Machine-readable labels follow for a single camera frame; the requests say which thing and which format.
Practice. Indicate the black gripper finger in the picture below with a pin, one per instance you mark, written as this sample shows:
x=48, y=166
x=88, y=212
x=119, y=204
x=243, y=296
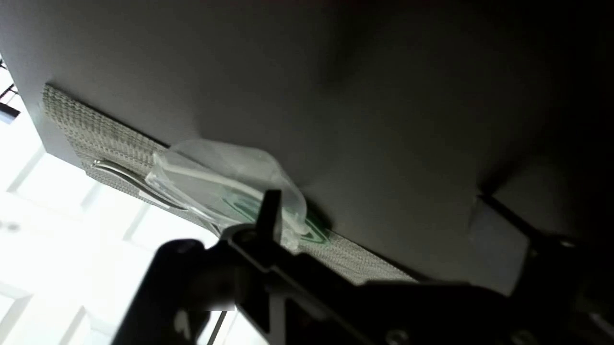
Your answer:
x=268, y=220

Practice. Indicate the grey woven placemat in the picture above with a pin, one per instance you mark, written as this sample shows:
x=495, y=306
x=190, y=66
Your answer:
x=121, y=156

